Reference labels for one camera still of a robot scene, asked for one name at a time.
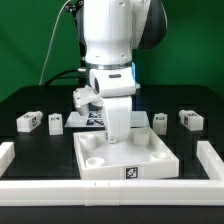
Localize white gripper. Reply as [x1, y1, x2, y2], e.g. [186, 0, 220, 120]
[101, 95, 133, 145]

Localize white square tabletop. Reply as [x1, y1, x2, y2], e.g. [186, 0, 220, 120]
[73, 127, 179, 180]

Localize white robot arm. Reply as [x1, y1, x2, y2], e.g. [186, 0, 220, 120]
[80, 0, 167, 143]

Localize white sheet with markers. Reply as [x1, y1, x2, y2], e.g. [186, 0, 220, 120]
[65, 111, 149, 128]

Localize white U-shaped fence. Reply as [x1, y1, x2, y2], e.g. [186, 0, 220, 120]
[0, 141, 224, 206]

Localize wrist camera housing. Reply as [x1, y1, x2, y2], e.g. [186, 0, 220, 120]
[73, 85, 103, 116]

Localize black cable bundle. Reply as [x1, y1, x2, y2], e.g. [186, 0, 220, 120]
[43, 68, 88, 88]

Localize white cable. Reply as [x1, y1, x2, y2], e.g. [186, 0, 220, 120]
[38, 0, 73, 87]

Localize black camera stand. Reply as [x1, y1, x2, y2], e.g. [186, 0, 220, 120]
[66, 0, 86, 75]

